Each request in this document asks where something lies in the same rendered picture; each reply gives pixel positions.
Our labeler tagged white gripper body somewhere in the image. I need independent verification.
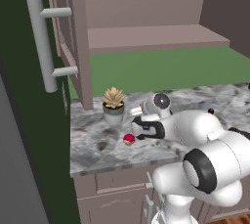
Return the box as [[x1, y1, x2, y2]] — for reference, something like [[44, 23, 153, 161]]
[[129, 105, 145, 117]]

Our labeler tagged brown base cabinet door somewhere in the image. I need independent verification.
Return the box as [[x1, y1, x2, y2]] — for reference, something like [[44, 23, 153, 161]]
[[77, 194, 148, 224]]

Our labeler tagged succulent plant in grey pot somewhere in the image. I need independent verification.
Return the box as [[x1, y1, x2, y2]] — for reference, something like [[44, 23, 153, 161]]
[[102, 86, 127, 126]]

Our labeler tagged small red and yellow cupcake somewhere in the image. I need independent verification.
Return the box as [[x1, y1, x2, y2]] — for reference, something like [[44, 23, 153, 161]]
[[122, 133, 136, 147]]

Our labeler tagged brown drawer front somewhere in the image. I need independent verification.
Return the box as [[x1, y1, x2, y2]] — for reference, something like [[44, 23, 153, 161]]
[[94, 168, 151, 196]]

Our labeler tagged grey drawer handle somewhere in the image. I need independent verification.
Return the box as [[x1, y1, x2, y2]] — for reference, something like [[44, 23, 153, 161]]
[[145, 170, 154, 191]]

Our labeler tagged brown wall cabinet shelf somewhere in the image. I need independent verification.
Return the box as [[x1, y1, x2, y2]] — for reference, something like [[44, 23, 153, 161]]
[[87, 23, 231, 55]]

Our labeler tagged brown wall cabinet door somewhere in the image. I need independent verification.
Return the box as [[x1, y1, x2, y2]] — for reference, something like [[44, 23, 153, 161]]
[[44, 0, 96, 112]]

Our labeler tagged grey base cabinet door handle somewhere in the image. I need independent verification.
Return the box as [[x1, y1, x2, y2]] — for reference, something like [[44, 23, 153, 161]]
[[144, 194, 155, 224]]

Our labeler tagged brown open wall cabinet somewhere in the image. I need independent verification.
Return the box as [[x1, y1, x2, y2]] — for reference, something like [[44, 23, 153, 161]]
[[81, 0, 250, 60]]

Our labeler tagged grey wall cabinet door handle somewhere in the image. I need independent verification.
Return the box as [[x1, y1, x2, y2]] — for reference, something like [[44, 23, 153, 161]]
[[25, 0, 79, 94]]

